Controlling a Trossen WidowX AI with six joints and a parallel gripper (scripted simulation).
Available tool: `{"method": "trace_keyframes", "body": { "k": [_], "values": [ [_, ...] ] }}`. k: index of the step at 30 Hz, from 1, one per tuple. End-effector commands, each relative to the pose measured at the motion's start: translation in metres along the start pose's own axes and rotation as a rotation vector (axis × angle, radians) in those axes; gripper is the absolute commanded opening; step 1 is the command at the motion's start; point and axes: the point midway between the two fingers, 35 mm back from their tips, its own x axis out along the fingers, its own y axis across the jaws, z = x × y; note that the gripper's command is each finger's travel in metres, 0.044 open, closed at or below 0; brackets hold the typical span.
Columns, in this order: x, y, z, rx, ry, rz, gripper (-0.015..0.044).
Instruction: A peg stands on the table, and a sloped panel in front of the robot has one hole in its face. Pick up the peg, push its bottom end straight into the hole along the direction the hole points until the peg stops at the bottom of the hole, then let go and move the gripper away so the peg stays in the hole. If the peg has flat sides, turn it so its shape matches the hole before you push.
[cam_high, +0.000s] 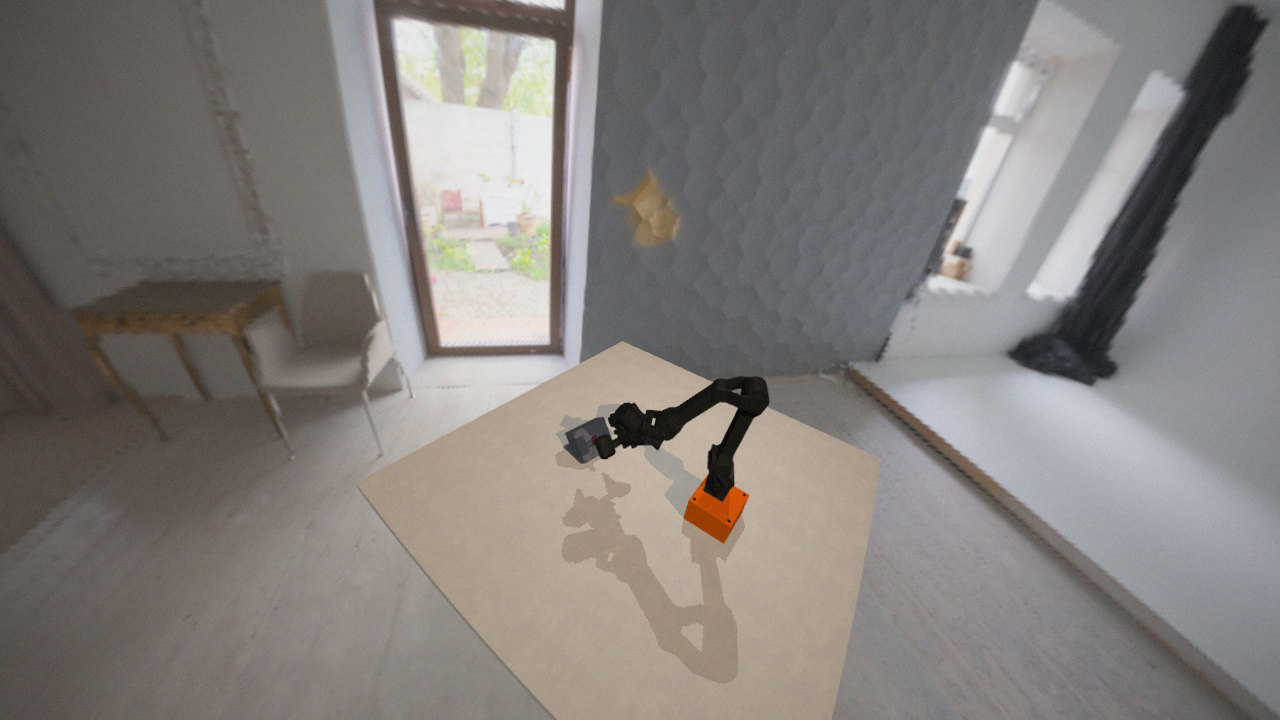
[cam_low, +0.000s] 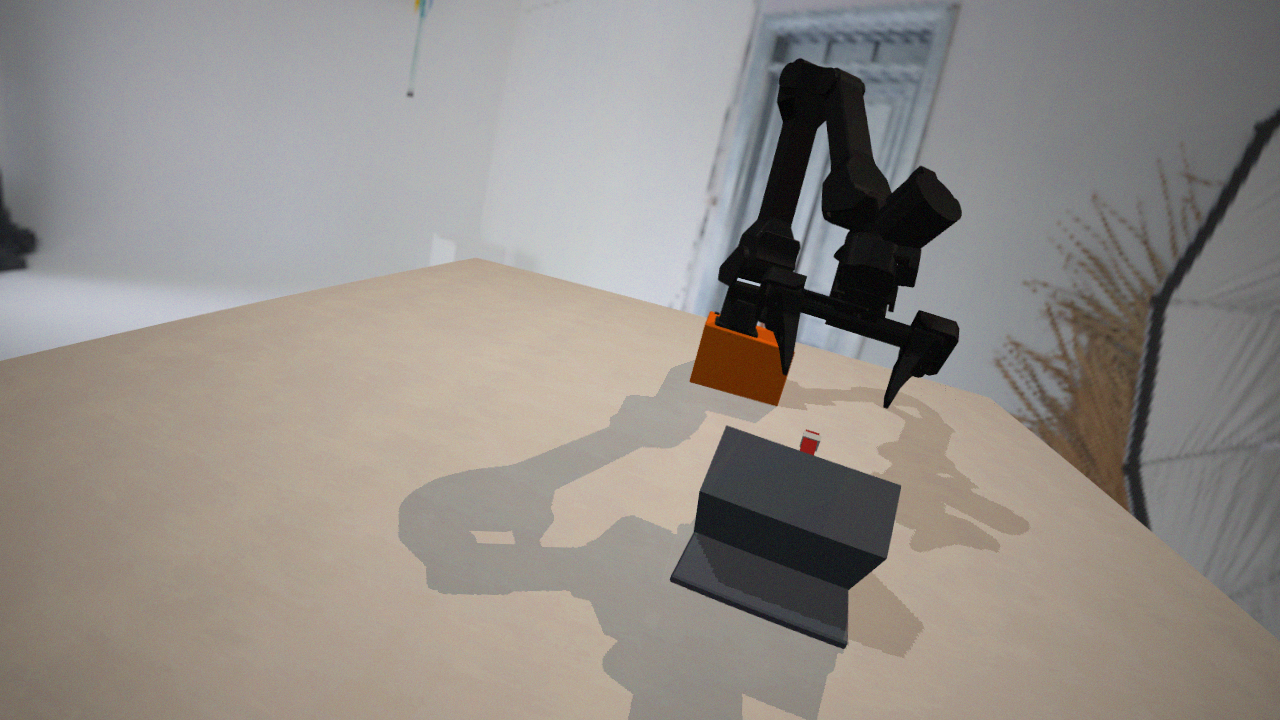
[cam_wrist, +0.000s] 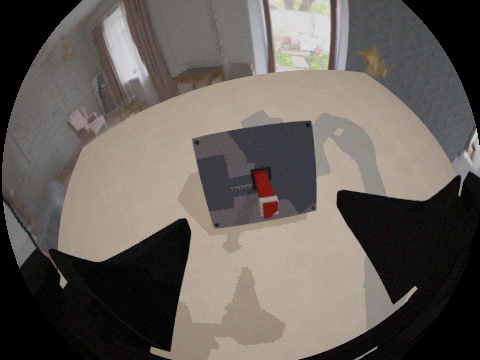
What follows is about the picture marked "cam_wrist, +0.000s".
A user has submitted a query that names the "dark red peg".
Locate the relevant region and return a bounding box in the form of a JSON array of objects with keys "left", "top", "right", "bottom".
[{"left": 253, "top": 169, "right": 279, "bottom": 219}]

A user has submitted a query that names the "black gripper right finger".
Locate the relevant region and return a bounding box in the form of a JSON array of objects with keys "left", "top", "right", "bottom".
[{"left": 336, "top": 176, "right": 461, "bottom": 304}]

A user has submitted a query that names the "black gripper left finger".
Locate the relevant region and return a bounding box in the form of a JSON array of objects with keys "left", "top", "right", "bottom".
[{"left": 48, "top": 219, "right": 192, "bottom": 352}]

